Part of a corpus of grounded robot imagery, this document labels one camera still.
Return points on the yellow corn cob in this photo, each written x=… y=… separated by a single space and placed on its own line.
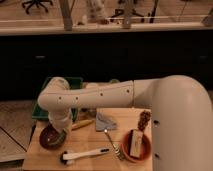
x=81 y=124

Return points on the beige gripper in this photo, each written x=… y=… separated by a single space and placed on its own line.
x=61 y=137

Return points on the blue-grey cloth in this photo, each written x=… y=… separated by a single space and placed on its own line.
x=103 y=122

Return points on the purple bowl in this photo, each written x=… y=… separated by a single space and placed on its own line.
x=47 y=137

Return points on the orange bowl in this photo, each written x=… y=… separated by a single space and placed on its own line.
x=145 y=148

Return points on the brown grape bunch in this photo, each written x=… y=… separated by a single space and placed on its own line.
x=145 y=117

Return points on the beige sponge block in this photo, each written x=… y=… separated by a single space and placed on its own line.
x=136 y=143

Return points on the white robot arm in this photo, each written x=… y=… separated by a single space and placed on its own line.
x=182 y=115

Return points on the white dish brush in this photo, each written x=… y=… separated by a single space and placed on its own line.
x=68 y=157

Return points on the black office chair base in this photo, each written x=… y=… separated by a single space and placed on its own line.
x=38 y=3

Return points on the green cup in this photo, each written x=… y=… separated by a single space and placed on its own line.
x=114 y=81

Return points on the silver fork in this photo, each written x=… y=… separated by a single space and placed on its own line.
x=117 y=150

